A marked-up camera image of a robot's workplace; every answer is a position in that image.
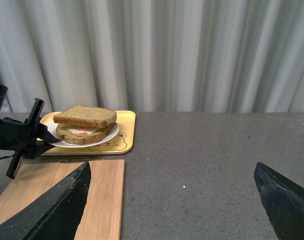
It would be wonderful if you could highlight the fried egg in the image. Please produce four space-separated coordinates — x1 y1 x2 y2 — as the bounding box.
67 126 99 137

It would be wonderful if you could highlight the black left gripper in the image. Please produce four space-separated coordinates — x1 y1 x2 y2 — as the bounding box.
0 98 60 179

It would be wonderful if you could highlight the yellow bear tray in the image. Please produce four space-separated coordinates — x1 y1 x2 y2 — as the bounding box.
42 110 136 156

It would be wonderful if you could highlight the bread slice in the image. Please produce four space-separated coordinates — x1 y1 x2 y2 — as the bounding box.
56 123 114 145
53 105 117 128

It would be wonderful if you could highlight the grey curtain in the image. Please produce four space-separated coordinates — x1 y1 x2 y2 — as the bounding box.
0 0 304 113

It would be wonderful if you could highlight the white round plate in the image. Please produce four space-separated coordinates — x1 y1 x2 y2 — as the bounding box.
45 120 120 149

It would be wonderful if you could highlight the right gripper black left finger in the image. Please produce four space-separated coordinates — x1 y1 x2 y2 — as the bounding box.
0 162 91 240

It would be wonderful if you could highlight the wooden cutting board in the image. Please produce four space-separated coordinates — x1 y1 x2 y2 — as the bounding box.
0 159 125 240

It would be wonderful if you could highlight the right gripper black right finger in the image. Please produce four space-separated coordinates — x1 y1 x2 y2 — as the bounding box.
254 162 304 240

